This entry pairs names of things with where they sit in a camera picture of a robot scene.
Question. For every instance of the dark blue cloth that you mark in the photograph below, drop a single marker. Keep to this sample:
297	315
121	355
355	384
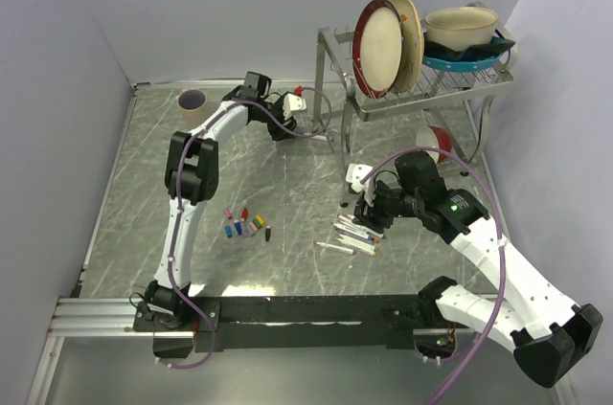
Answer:
467	47

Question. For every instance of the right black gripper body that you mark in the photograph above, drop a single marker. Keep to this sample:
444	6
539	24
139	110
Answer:
389	202

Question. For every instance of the beige plate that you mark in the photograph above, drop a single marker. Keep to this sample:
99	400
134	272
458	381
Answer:
413	46

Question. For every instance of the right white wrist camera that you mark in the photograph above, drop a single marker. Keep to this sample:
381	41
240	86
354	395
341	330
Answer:
360	179

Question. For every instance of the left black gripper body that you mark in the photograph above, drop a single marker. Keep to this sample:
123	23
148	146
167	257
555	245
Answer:
278	110

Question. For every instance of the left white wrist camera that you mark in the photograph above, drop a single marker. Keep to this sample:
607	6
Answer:
292	104

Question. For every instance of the steel dish rack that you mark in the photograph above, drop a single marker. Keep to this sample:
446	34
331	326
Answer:
433	90

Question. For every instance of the pink cap marker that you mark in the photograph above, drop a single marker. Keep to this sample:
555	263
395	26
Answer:
335	248

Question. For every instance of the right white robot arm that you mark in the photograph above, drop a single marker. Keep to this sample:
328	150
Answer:
546	331

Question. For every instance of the grey marker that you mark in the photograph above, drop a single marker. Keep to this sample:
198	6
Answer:
356	242

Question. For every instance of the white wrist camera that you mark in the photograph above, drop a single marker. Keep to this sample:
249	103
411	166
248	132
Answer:
292	104
360	179

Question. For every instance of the blue baking dish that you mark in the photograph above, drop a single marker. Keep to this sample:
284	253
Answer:
460	66

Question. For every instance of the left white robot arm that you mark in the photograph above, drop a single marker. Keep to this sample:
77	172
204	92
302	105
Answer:
192	177

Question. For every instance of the beige cylindrical cup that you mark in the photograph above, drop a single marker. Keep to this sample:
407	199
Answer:
195	108

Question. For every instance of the red rimmed white plate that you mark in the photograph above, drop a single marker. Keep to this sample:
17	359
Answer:
377	48

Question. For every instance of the red white bowl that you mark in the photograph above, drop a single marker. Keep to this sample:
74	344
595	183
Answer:
434	137

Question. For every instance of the yellow cap marker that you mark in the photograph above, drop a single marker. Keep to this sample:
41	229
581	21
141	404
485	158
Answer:
371	251

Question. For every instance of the black base frame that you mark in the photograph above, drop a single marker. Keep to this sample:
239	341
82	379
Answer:
282	322

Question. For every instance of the beige ceramic bowl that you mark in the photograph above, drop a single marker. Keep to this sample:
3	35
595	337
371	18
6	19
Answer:
458	28

